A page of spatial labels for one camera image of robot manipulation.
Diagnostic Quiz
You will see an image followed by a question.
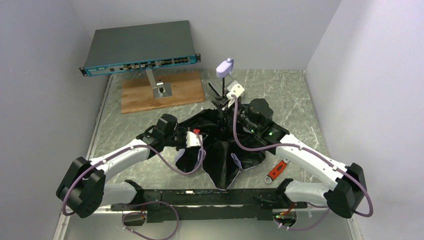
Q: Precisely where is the lilac folding umbrella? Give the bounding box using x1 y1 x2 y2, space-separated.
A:
173 57 289 190

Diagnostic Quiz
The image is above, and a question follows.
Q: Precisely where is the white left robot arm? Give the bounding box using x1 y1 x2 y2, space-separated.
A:
56 114 188 218

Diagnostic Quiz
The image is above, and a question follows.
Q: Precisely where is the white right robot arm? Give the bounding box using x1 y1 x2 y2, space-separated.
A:
212 94 374 219

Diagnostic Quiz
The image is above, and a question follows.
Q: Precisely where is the wooden base board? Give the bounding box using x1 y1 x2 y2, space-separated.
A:
121 70 205 114

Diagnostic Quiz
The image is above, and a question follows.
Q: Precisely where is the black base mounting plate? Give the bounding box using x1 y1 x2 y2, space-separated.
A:
110 188 307 223

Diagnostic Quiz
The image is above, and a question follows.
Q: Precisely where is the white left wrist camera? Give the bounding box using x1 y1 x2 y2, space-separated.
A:
186 130 203 148

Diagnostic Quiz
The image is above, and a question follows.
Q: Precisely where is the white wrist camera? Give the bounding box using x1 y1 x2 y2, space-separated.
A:
226 83 245 100
186 130 203 148

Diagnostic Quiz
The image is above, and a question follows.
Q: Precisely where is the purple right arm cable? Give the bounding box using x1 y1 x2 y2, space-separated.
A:
231 94 375 232

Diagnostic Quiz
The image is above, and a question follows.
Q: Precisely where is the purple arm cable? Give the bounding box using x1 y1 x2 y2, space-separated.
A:
231 94 375 232
61 132 208 240

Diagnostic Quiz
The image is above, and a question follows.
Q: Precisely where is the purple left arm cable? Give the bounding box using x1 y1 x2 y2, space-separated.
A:
61 132 208 240

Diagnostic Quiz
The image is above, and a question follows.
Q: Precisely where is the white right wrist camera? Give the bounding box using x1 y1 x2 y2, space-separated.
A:
226 83 245 100

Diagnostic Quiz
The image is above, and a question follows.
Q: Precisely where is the metal stand bracket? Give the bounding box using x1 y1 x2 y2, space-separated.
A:
145 69 172 99

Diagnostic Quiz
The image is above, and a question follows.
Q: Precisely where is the red handled adjustable wrench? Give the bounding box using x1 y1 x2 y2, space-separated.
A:
264 159 290 184

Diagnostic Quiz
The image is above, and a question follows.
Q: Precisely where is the grey network switch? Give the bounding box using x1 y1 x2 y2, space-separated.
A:
79 20 201 77

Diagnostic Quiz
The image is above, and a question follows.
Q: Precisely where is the aluminium rail frame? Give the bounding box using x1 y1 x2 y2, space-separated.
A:
52 188 364 240

